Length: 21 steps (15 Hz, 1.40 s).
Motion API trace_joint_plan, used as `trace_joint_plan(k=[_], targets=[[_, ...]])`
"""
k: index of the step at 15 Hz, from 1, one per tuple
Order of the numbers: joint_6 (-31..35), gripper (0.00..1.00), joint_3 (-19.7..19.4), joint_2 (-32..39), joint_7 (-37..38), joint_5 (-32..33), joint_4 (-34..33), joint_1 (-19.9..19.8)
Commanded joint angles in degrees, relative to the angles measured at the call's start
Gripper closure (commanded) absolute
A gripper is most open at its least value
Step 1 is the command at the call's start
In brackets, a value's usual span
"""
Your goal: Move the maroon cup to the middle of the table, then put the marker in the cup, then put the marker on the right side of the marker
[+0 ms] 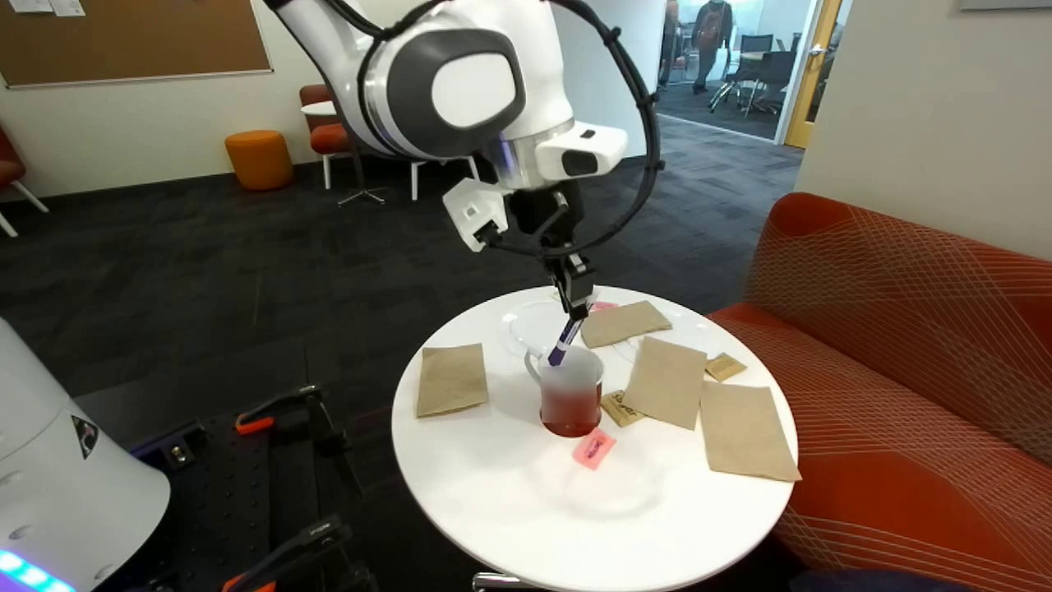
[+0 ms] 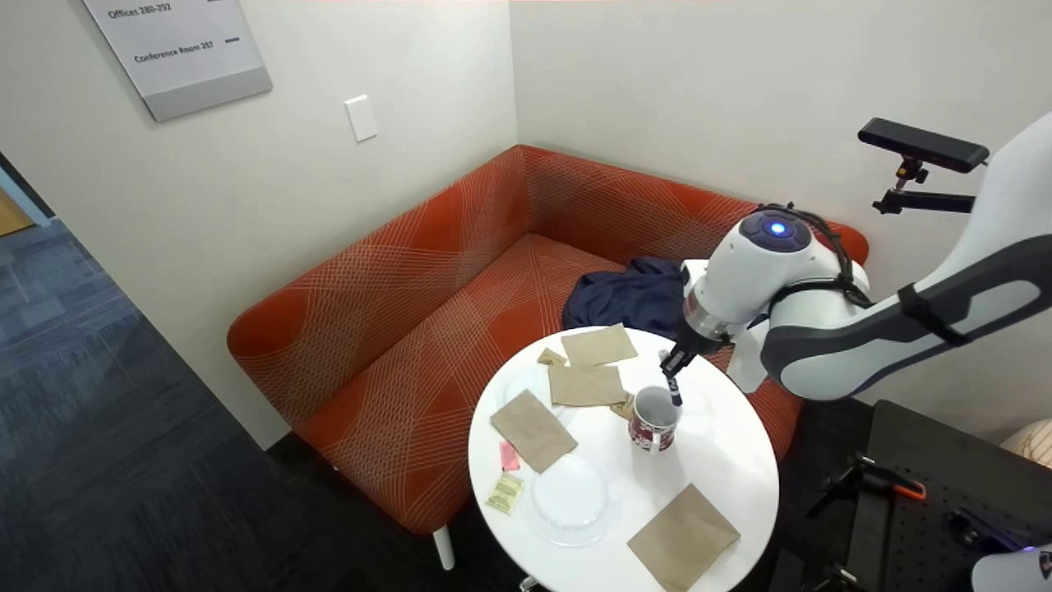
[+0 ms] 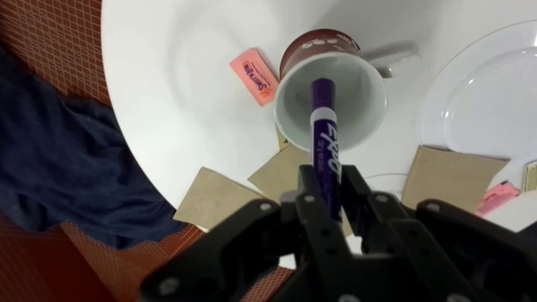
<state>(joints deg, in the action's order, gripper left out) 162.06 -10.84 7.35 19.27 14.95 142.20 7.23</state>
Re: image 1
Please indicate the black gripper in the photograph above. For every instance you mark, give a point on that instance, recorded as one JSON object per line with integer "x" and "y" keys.
{"x": 554, "y": 217}

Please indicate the maroon white ceramic mug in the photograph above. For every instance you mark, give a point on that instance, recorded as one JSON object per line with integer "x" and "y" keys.
{"x": 571, "y": 398}

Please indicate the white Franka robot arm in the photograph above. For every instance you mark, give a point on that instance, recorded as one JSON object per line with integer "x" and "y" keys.
{"x": 440, "y": 78}

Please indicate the brown paper napkin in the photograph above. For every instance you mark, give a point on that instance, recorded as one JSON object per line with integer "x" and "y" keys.
{"x": 750, "y": 431}
{"x": 667, "y": 383}
{"x": 452, "y": 379}
{"x": 626, "y": 323}

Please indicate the brown sugar packet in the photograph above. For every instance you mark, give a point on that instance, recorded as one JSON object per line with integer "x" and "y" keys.
{"x": 725, "y": 366}
{"x": 622, "y": 412}

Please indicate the pink sweetener packet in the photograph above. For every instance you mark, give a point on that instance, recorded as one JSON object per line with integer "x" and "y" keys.
{"x": 593, "y": 449}

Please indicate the black office chair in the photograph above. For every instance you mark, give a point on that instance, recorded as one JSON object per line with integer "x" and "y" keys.
{"x": 756, "y": 61}

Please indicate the orange lounge armchair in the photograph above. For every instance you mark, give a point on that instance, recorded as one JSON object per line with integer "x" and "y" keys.
{"x": 330, "y": 136}

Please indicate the small round white table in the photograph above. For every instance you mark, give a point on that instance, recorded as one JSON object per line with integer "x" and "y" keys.
{"x": 320, "y": 109}

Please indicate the orange fabric corner sofa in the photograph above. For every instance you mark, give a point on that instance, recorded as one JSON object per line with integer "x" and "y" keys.
{"x": 910, "y": 364}

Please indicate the orange round ottoman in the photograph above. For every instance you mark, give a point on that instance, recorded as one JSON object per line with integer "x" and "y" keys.
{"x": 262, "y": 161}

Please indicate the black mounting platform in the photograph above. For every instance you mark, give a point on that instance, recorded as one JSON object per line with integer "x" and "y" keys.
{"x": 218, "y": 494}

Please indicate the brown cork board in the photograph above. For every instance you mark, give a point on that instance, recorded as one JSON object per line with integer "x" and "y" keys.
{"x": 134, "y": 36}

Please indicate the red chair metal legs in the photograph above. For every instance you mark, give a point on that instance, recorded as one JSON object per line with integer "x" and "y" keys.
{"x": 7, "y": 166}

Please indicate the white pinned papers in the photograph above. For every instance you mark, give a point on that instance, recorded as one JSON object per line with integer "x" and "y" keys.
{"x": 44, "y": 7}

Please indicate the silver table pedestal base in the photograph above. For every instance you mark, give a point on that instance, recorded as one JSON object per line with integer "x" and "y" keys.
{"x": 503, "y": 582}

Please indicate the yellow door frame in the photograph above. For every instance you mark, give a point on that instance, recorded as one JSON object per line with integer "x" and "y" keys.
{"x": 814, "y": 78}

